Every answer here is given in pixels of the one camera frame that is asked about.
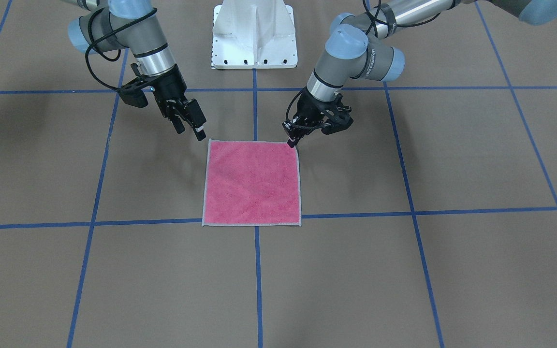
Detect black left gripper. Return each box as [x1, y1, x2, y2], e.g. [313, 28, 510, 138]
[282, 90, 338, 148]

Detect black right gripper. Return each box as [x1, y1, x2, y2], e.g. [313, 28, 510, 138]
[150, 66, 207, 141]

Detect pink and grey towel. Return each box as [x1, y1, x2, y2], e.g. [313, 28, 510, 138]
[202, 139, 302, 226]

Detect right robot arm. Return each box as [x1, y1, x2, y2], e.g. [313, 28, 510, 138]
[68, 0, 206, 141]

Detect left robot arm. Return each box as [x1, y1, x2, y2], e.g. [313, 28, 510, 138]
[281, 0, 557, 148]

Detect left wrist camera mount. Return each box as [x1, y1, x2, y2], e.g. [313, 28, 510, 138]
[321, 93, 353, 135]

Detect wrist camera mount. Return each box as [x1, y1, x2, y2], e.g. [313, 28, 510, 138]
[321, 93, 353, 135]
[117, 75, 157, 108]

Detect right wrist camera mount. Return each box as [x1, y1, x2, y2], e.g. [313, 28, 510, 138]
[117, 75, 157, 108]

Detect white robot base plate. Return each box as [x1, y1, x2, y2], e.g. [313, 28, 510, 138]
[211, 0, 298, 69]

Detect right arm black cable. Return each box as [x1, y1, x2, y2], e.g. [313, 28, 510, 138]
[84, 0, 158, 91]

